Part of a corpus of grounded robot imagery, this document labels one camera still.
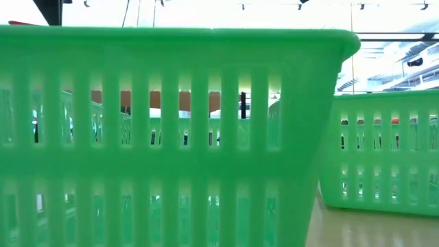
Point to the green slotted plastic basket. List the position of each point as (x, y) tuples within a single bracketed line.
[(377, 103), (171, 51)]

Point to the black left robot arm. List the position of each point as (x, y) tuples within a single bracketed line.
[(48, 12)]

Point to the black ceiling-hung device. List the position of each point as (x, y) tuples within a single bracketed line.
[(415, 62)]

